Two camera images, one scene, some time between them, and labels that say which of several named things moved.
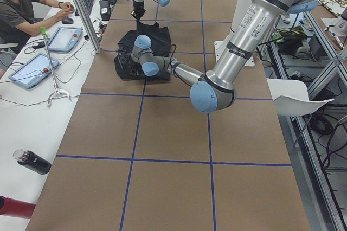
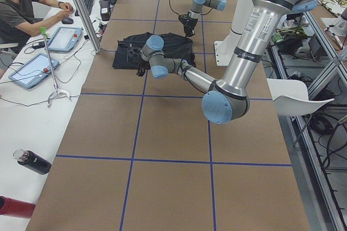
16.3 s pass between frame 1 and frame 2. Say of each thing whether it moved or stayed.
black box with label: stayed
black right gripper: moved
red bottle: stayed
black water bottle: stayed
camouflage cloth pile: stayed
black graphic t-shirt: moved
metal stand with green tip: stayed
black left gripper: moved
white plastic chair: stayed
